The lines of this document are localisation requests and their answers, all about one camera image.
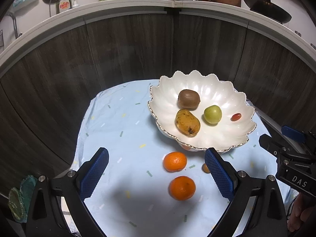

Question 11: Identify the red cherry tomato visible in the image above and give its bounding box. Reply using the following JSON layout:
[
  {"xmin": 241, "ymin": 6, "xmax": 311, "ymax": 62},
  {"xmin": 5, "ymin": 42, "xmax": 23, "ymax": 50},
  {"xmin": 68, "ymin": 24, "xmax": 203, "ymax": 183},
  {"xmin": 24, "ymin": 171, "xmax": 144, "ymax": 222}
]
[{"xmin": 230, "ymin": 113, "xmax": 242, "ymax": 121}]

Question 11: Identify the brown longan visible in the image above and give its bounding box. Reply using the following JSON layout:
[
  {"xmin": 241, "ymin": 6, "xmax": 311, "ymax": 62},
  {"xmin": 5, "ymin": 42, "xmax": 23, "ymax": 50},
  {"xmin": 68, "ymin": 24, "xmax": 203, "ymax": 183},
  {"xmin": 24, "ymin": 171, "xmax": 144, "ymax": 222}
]
[{"xmin": 202, "ymin": 163, "xmax": 210, "ymax": 173}]

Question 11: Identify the orange tangerine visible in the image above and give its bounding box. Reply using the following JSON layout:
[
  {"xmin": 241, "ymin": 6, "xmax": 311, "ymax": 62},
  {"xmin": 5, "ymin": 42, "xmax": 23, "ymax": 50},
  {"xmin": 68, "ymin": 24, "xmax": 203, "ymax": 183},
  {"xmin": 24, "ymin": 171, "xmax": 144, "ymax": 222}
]
[
  {"xmin": 163, "ymin": 151, "xmax": 187, "ymax": 172},
  {"xmin": 169, "ymin": 176, "xmax": 196, "ymax": 201}
]

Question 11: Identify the yellow mango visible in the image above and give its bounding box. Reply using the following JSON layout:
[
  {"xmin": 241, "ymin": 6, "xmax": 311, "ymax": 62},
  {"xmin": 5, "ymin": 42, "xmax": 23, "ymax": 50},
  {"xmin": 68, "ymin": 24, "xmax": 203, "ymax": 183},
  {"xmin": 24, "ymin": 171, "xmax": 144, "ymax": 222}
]
[{"xmin": 175, "ymin": 109, "xmax": 200, "ymax": 137}]

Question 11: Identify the white kitchen countertop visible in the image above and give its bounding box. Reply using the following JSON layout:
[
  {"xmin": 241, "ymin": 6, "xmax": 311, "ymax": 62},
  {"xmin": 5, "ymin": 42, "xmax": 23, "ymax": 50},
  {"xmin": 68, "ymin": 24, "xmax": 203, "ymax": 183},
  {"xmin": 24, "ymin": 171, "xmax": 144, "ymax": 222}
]
[{"xmin": 1, "ymin": 0, "xmax": 315, "ymax": 76}]

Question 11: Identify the person right hand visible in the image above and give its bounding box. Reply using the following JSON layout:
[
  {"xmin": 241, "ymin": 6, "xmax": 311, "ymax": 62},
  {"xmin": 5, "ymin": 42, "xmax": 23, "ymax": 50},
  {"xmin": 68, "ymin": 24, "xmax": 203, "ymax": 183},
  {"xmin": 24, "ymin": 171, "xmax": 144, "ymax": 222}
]
[{"xmin": 287, "ymin": 193, "xmax": 315, "ymax": 233}]

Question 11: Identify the green patterned cloth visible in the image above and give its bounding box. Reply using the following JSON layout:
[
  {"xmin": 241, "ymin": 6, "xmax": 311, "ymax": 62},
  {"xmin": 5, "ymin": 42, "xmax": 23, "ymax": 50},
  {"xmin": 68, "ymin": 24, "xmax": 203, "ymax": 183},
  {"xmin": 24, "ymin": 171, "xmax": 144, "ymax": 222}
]
[{"xmin": 8, "ymin": 175, "xmax": 37, "ymax": 223}]

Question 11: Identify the green round fruit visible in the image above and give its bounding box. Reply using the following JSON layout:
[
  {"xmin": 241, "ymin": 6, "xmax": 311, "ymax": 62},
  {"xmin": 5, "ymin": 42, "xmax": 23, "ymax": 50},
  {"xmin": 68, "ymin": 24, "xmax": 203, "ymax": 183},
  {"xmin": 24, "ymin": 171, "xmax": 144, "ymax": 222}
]
[{"xmin": 204, "ymin": 105, "xmax": 222, "ymax": 124}]

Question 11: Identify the white scalloped ceramic bowl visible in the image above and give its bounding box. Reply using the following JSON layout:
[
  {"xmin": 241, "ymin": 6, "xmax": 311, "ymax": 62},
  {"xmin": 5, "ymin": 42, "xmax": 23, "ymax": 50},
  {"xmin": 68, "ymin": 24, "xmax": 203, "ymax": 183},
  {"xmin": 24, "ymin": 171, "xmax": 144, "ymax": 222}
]
[{"xmin": 148, "ymin": 70, "xmax": 257, "ymax": 153}]

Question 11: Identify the light blue patterned tablecloth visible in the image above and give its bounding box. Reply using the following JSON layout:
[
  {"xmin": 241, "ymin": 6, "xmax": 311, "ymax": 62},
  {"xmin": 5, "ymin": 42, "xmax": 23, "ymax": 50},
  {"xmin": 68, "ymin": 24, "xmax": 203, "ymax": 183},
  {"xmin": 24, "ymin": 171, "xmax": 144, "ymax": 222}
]
[{"xmin": 59, "ymin": 79, "xmax": 295, "ymax": 237}]

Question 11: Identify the brown kiwi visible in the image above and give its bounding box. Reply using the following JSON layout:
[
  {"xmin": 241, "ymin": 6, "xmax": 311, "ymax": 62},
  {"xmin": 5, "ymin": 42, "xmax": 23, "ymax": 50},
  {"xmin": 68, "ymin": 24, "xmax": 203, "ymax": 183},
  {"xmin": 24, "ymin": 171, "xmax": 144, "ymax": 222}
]
[{"xmin": 178, "ymin": 89, "xmax": 200, "ymax": 110}]

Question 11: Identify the black wok with lid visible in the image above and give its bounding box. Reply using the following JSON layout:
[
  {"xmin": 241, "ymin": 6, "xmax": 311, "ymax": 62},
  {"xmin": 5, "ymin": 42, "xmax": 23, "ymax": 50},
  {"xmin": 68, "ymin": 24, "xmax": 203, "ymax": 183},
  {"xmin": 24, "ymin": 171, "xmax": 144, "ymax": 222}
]
[{"xmin": 243, "ymin": 0, "xmax": 292, "ymax": 24}]

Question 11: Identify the green dish soap bottle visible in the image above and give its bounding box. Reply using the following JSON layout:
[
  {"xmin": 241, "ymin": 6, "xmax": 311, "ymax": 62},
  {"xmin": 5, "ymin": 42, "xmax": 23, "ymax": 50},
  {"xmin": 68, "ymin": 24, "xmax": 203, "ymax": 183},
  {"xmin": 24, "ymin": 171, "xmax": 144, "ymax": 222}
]
[{"xmin": 56, "ymin": 0, "xmax": 72, "ymax": 14}]

